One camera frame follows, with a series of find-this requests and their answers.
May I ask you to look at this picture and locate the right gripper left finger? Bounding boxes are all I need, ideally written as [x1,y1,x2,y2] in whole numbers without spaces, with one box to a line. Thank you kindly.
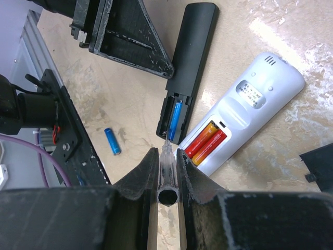
[1,148,159,249]

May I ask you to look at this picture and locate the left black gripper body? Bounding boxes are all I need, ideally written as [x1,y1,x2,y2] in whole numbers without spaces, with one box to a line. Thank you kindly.
[39,0,105,48]

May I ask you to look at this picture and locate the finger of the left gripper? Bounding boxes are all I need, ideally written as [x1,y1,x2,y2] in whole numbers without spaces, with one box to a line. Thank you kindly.
[88,0,174,79]

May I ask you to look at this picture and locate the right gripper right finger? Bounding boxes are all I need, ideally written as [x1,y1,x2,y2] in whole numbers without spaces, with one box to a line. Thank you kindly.
[176,149,332,249]

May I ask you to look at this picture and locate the clear handle screwdriver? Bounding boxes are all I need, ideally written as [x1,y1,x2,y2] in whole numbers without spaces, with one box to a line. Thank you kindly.
[157,140,179,207]

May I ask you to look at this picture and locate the black remote control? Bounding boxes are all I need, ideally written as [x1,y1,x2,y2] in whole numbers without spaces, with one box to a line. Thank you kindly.
[156,2,219,145]

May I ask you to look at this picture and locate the black battery cover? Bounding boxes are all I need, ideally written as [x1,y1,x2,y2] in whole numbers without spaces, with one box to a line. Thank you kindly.
[300,143,333,194]

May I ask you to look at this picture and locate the white remote control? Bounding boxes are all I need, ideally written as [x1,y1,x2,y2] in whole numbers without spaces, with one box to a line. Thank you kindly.
[178,52,305,176]

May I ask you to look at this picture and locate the red battery in remote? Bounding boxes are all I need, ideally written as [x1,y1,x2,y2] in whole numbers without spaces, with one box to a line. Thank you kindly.
[185,121,219,159]

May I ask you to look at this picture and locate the blue batteries in black remote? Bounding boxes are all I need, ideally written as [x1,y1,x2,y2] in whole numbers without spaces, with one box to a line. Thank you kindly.
[168,101,183,141]

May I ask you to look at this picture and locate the aluminium rail frame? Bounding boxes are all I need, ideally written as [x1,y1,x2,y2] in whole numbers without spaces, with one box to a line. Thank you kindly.
[9,10,63,90]

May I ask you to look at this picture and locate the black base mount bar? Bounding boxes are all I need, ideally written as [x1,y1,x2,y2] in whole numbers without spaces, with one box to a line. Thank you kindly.
[41,69,110,186]

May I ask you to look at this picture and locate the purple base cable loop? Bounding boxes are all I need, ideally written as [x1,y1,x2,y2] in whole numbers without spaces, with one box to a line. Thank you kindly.
[0,133,72,188]

